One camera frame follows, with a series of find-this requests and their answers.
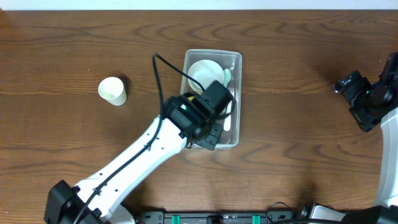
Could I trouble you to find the pink plastic fork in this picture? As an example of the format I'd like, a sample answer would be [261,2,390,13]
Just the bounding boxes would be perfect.
[223,101,233,131]

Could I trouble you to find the white plastic bowl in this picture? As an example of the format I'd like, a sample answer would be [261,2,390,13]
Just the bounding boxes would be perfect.
[188,60,224,89]

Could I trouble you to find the mint green plastic spoon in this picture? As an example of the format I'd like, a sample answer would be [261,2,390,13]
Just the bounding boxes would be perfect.
[223,68,232,88]

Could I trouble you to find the white plastic cup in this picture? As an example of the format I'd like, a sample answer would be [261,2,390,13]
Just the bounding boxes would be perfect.
[98,77,127,106]

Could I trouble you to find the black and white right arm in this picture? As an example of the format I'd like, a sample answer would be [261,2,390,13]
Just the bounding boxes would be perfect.
[299,71,397,223]

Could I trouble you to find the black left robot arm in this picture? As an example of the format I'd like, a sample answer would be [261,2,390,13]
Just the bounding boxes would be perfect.
[44,93,236,223]

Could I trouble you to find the clear plastic storage container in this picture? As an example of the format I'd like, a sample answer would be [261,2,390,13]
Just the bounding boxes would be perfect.
[180,49,243,150]

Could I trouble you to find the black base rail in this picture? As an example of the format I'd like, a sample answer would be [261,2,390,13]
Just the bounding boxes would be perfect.
[136,209,298,224]

